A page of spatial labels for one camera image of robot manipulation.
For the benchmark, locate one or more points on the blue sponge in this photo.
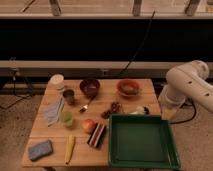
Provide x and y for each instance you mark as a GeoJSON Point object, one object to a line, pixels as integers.
{"type": "Point", "coordinates": [40, 150]}

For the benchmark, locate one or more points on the white lidded cup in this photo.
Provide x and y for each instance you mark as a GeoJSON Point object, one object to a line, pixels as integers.
{"type": "Point", "coordinates": [57, 81]}

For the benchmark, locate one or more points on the dark purple grape bunch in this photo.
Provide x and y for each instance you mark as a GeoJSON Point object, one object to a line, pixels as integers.
{"type": "Point", "coordinates": [115, 107]}

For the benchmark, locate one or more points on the red apple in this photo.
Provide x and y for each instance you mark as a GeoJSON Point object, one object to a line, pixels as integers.
{"type": "Point", "coordinates": [88, 125]}

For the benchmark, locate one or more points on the striped black red block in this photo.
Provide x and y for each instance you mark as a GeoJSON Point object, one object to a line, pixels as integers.
{"type": "Point", "coordinates": [97, 135]}

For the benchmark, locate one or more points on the black white brush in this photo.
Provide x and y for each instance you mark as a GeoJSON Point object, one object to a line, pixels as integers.
{"type": "Point", "coordinates": [141, 110]}

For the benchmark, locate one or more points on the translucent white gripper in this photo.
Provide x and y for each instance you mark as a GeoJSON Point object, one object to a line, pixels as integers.
{"type": "Point", "coordinates": [170, 101]}

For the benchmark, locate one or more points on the green plastic cup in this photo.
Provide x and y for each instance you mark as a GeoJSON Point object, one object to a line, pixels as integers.
{"type": "Point", "coordinates": [66, 118]}

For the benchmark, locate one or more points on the light blue folded cloth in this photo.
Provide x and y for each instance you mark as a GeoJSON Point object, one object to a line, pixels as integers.
{"type": "Point", "coordinates": [52, 111]}

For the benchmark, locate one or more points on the orange bowl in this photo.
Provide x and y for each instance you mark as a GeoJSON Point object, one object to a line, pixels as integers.
{"type": "Point", "coordinates": [128, 88]}

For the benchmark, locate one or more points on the dark red bowl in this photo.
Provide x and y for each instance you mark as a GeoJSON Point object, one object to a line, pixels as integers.
{"type": "Point", "coordinates": [89, 87]}

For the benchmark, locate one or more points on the green plastic tray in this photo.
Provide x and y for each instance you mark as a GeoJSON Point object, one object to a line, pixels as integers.
{"type": "Point", "coordinates": [141, 141]}

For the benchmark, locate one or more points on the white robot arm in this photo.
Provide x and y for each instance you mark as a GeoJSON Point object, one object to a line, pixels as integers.
{"type": "Point", "coordinates": [186, 81]}

